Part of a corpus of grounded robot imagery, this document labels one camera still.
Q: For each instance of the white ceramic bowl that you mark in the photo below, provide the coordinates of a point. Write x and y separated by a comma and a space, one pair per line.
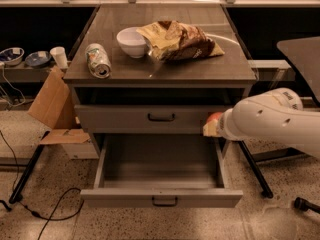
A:
132, 43

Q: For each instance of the open grey middle drawer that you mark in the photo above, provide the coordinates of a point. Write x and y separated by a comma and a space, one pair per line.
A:
161, 171

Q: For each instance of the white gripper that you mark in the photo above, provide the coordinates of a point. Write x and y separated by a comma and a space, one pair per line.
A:
222, 126

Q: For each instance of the brown cardboard box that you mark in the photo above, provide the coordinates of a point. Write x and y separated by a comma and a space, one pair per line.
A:
53, 106

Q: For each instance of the black left table leg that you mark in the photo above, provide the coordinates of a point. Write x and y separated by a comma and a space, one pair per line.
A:
16, 195

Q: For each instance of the white paper cup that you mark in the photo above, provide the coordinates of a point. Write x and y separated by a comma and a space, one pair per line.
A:
59, 56

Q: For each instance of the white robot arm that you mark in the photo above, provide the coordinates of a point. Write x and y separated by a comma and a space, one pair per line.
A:
278, 115

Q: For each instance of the blue patterned bowl right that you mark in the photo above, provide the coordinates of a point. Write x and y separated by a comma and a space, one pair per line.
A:
38, 59

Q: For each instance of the blue patterned bowl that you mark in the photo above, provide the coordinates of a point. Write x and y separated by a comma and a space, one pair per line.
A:
38, 59
12, 56

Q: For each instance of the green white soda can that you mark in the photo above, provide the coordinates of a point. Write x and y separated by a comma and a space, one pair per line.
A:
98, 61

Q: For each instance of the yellow brown chip bag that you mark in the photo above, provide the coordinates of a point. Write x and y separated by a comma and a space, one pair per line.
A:
175, 41

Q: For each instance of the closed grey upper drawer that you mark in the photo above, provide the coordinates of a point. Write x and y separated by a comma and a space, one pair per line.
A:
145, 119

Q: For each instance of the black metal stand frame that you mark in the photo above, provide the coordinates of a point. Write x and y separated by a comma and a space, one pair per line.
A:
254, 159

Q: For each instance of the black caster wheel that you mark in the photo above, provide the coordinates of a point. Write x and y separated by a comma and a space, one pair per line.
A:
304, 205

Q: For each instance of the red apple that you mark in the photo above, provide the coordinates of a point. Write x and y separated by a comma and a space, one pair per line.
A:
214, 116

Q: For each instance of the blue patterned bowl left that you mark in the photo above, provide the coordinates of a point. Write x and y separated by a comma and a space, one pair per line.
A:
12, 56

